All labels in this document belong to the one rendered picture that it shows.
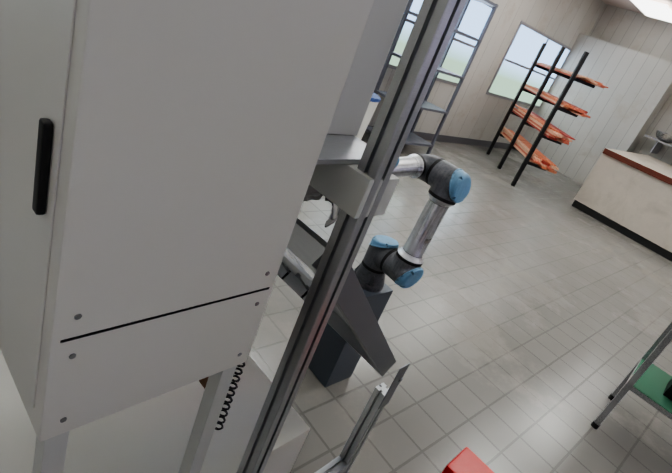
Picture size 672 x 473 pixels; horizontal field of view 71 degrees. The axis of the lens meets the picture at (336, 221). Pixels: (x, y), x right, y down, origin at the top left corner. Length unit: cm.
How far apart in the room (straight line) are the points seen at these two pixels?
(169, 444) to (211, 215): 73
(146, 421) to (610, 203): 752
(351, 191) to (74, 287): 40
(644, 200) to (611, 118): 304
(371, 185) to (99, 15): 43
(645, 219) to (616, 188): 59
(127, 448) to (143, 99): 87
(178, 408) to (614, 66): 1029
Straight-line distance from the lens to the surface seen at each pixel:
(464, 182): 181
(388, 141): 70
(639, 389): 312
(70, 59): 48
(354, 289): 96
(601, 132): 1072
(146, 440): 122
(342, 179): 74
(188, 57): 49
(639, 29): 1136
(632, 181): 807
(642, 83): 1067
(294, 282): 165
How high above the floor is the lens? 160
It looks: 24 degrees down
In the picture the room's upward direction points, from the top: 22 degrees clockwise
